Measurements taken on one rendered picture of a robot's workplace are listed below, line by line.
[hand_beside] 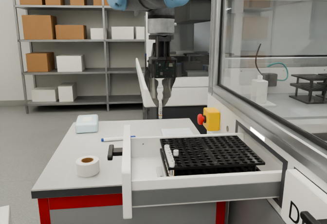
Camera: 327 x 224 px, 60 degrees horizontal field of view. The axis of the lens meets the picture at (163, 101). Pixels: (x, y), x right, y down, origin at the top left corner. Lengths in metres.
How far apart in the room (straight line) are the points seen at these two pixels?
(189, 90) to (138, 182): 0.97
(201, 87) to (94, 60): 3.50
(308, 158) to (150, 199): 0.31
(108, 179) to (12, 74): 4.43
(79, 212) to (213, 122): 0.53
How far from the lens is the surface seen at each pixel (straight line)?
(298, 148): 0.60
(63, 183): 0.90
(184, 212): 0.94
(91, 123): 1.27
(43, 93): 4.72
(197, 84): 1.51
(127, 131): 0.77
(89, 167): 0.90
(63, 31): 4.51
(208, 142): 0.78
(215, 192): 0.64
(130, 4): 0.71
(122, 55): 4.82
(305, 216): 0.52
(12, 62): 5.19
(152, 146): 0.83
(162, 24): 0.78
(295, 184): 0.60
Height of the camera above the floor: 1.19
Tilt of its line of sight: 14 degrees down
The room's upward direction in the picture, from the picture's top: straight up
